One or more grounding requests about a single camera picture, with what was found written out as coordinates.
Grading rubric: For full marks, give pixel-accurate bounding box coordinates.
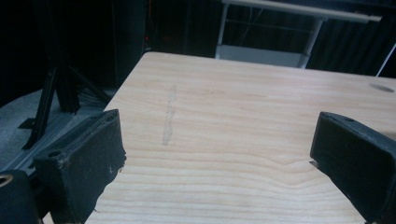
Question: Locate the black tripod stand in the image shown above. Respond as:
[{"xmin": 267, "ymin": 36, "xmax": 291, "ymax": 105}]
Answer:
[{"xmin": 18, "ymin": 46, "xmax": 113, "ymax": 151}]

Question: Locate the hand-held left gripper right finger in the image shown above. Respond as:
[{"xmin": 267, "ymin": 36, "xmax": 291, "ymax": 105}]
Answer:
[{"xmin": 309, "ymin": 111, "xmax": 396, "ymax": 224}]

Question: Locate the thin white rod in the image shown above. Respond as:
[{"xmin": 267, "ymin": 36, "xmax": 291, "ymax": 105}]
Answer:
[{"xmin": 375, "ymin": 43, "xmax": 396, "ymax": 78}]

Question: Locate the white metal desk frame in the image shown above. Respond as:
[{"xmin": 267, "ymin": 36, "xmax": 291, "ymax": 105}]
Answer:
[{"xmin": 214, "ymin": 0, "xmax": 383, "ymax": 69}]

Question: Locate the aluminium floor rail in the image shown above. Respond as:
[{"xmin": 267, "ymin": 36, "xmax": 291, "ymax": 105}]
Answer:
[{"xmin": 0, "ymin": 110, "xmax": 82, "ymax": 175}]

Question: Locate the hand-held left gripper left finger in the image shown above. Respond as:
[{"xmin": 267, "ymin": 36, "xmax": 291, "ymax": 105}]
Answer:
[{"xmin": 32, "ymin": 108, "xmax": 127, "ymax": 224}]

